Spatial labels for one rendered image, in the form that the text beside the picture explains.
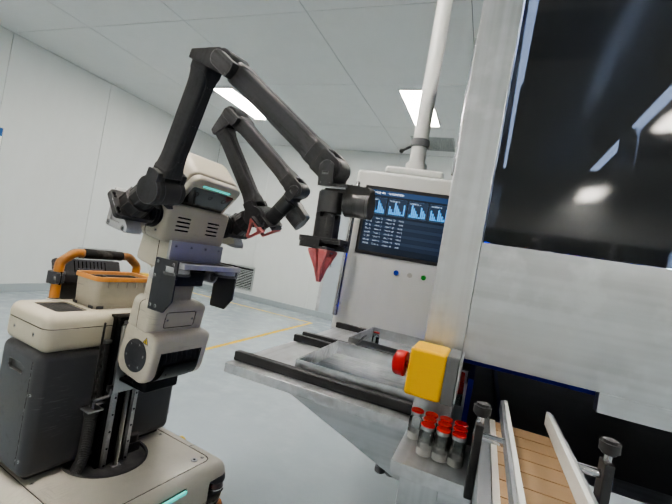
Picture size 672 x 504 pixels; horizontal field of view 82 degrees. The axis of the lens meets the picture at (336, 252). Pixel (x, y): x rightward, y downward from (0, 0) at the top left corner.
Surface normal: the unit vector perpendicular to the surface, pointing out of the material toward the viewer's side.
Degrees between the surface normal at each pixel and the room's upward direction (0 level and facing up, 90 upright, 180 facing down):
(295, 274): 90
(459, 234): 90
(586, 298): 90
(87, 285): 92
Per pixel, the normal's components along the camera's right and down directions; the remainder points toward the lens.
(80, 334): 0.87, 0.15
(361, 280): -0.22, -0.04
